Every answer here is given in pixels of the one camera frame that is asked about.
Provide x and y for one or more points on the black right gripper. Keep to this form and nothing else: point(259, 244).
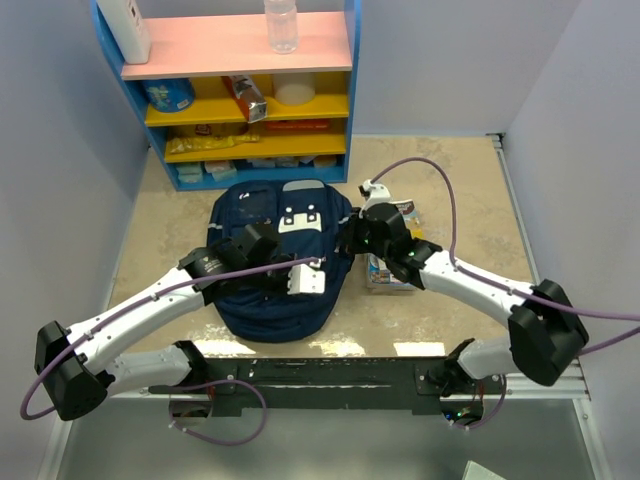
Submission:
point(349, 234)

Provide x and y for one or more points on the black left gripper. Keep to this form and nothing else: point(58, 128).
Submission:
point(290, 257)

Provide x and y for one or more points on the navy blue student backpack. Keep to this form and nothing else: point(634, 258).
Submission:
point(309, 215)

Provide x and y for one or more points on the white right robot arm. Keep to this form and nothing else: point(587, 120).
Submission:
point(544, 335)

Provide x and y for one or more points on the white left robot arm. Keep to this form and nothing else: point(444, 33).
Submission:
point(82, 365)

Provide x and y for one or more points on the orange snack bag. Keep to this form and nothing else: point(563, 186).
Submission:
point(247, 96)

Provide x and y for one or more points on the colourful children's book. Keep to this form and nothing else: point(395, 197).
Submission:
point(411, 217)

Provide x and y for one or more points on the blue children's book underneath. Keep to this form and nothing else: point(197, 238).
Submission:
point(380, 279)

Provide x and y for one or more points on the yellow snack packet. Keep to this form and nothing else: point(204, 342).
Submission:
point(184, 145)

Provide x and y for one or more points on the orange flat box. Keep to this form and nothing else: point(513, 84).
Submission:
point(297, 125)

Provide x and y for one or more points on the blue wooden shelf unit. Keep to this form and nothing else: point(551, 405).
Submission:
point(219, 106)

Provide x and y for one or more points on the white round container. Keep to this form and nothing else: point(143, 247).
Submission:
point(294, 89)

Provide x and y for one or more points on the blue round tin can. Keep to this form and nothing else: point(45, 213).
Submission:
point(169, 95)

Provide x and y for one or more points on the clear plastic water bottle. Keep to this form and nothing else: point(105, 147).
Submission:
point(281, 20)

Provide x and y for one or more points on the white paper corner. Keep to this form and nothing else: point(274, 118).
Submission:
point(475, 471)

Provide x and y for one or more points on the white rectangular box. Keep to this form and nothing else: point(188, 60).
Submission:
point(128, 28)

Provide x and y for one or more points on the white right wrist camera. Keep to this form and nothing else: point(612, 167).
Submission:
point(373, 194)

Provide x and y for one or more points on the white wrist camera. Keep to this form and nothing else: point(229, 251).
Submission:
point(373, 194)
point(309, 279)

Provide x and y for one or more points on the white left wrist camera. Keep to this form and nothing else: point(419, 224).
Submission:
point(309, 279)

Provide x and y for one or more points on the aluminium frame rail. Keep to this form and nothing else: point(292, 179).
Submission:
point(569, 386)

